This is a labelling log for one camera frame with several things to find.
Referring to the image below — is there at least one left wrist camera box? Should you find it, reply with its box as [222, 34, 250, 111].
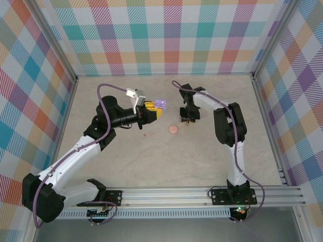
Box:
[126, 87, 146, 114]

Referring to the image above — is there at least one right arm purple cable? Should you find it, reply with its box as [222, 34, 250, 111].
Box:
[171, 80, 265, 223]

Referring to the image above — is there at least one aluminium side rail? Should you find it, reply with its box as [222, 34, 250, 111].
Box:
[251, 77, 290, 187]
[44, 77, 79, 190]

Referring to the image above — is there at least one aluminium frame leg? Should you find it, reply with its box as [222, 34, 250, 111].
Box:
[292, 205, 311, 242]
[24, 208, 41, 242]

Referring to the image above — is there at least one aluminium mounting rail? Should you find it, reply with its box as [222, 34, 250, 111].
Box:
[27, 186, 306, 209]

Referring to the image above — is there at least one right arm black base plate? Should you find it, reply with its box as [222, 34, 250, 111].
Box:
[210, 189, 258, 205]

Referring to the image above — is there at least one slotted grey cable duct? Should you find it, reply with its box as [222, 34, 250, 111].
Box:
[40, 208, 232, 219]

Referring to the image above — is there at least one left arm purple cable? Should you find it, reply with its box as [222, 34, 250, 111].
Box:
[33, 84, 130, 229]

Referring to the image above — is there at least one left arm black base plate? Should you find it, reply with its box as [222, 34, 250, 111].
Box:
[77, 190, 124, 207]

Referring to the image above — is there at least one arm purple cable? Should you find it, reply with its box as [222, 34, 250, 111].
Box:
[33, 84, 130, 229]
[171, 80, 265, 223]

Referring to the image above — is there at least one purple earbud charging case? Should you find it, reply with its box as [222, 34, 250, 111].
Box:
[154, 98, 169, 109]

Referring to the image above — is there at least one aluminium frame post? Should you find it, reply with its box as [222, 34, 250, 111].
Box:
[251, 0, 302, 80]
[30, 0, 79, 83]

